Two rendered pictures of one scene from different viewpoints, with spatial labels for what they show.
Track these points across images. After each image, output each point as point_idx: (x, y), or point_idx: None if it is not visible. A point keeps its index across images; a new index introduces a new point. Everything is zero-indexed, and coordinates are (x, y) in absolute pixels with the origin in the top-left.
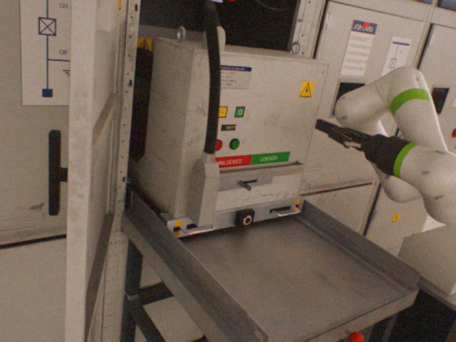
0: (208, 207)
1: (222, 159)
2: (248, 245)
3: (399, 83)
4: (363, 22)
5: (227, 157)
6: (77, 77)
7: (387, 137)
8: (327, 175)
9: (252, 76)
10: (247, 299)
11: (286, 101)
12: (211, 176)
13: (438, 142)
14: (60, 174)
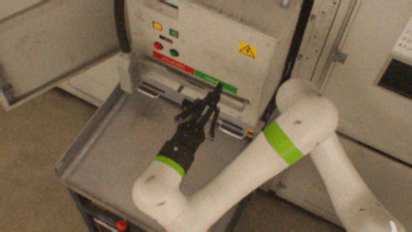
0: (124, 83)
1: (165, 57)
2: (173, 126)
3: (286, 110)
4: None
5: (170, 58)
6: None
7: (181, 141)
8: (371, 136)
9: (179, 13)
10: (106, 150)
11: (223, 48)
12: (120, 66)
13: (225, 183)
14: None
